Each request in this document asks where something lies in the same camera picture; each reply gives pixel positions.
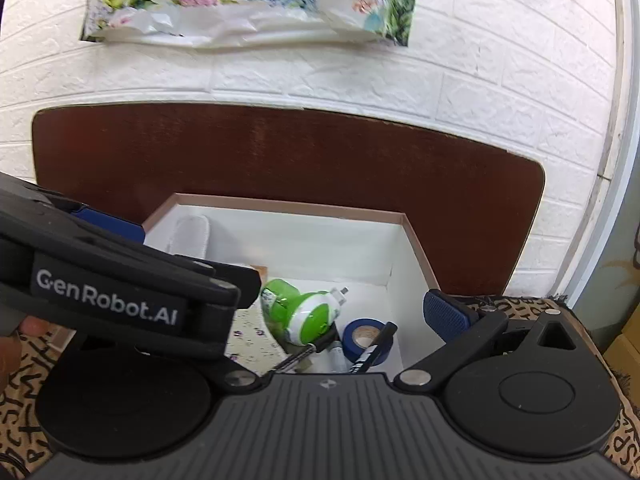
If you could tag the white door frame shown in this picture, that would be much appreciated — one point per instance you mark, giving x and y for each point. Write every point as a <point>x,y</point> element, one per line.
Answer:
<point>616,163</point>

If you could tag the floral plastic bag on wall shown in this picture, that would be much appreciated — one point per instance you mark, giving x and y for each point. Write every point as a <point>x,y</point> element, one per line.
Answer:
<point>226,24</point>

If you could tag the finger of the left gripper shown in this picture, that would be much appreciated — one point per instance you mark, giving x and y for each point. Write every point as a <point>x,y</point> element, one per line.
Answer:
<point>130,230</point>

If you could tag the person's left hand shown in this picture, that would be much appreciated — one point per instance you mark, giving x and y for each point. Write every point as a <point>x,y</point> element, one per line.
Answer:
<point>11,347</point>

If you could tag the dark brown wooden headboard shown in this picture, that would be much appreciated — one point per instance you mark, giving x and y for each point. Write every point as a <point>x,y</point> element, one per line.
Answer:
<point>471,205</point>

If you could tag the green white bottle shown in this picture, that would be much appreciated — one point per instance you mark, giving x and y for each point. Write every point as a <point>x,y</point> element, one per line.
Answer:
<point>299,318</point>

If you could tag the blue tape roll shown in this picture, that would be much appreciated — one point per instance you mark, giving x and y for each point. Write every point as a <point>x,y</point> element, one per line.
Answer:
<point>358,335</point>

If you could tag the thin black pen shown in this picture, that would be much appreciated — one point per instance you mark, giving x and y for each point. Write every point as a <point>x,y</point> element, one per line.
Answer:
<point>318,345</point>

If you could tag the pink cardboard storage box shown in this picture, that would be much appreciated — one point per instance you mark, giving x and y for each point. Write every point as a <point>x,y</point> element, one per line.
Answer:
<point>374,255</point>

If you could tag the black marker pen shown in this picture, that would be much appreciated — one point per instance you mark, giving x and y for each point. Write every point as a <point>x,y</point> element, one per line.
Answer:
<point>380,344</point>

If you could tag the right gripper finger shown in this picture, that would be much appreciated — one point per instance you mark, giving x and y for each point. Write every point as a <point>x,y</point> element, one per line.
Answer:
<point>467,336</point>

